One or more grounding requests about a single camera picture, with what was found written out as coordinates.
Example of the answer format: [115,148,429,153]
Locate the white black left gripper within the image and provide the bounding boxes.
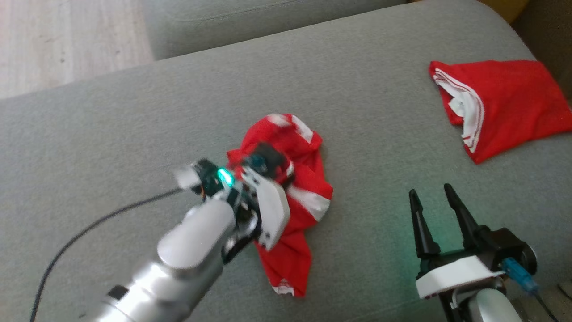
[241,162,296,251]

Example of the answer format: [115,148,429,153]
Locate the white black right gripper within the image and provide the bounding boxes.
[409,183,508,300]

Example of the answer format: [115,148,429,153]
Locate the red white-waistband shorts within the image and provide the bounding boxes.
[226,113,334,298]

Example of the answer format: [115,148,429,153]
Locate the red white-trimmed sports garment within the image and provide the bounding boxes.
[428,59,572,165]

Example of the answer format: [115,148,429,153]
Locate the small grey sofa cushion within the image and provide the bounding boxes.
[143,0,408,61]

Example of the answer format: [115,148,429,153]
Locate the large grey sofa seat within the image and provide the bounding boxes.
[0,0,572,322]

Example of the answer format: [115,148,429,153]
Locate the blue left cable connector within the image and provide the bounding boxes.
[249,153,269,174]

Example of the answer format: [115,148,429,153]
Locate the blue cable connector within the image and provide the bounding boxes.
[503,258,540,294]
[249,153,269,174]

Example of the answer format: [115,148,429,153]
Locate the blue right cable connector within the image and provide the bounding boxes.
[503,258,540,294]

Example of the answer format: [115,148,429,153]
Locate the white cable clip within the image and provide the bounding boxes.
[173,165,202,189]

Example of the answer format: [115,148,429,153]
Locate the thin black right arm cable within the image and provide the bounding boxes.
[534,291,560,322]

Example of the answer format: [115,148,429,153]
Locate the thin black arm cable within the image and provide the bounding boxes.
[534,291,560,322]
[29,188,184,322]

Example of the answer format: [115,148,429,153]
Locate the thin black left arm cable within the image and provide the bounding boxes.
[29,188,184,322]

